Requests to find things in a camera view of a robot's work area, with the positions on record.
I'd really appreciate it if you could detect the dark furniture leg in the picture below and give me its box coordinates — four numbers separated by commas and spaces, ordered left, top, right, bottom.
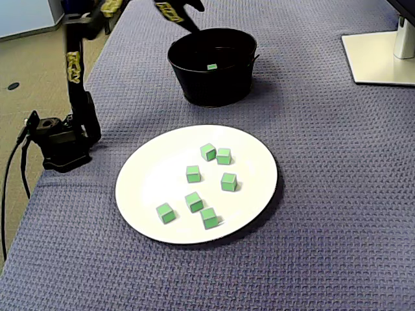
101, 0, 130, 36

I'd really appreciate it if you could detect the black metal pot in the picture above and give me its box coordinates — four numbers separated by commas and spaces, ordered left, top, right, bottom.
167, 27, 260, 108

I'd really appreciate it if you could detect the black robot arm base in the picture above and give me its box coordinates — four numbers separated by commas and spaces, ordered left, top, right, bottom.
27, 109, 98, 172

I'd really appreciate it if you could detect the white monitor stand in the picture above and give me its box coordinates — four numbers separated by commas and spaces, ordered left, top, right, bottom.
341, 0, 415, 87

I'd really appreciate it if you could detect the light blue cabinet panel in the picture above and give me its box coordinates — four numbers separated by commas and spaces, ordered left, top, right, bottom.
0, 0, 65, 42

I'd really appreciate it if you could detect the white round plate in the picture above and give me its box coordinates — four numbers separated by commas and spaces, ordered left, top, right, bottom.
115, 124, 279, 246

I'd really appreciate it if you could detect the long black cable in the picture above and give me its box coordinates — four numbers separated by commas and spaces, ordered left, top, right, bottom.
0, 128, 29, 263

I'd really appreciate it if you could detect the short black cable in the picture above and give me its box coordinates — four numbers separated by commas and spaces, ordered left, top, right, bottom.
19, 142, 32, 200

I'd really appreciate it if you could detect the dark blue bin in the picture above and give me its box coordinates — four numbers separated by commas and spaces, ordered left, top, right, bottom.
61, 0, 101, 16

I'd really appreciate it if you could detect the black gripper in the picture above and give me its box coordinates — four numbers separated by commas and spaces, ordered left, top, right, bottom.
152, 0, 206, 34

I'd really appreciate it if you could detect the blue waffle weave cloth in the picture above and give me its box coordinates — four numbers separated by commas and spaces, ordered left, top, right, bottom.
0, 0, 415, 311

